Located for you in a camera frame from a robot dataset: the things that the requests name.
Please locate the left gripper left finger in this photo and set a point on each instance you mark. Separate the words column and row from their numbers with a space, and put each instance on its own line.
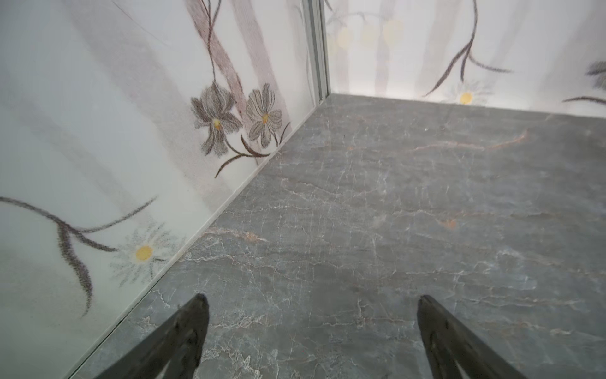
column 173, row 350

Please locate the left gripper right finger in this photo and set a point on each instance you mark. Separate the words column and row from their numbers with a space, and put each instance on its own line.
column 453, row 350

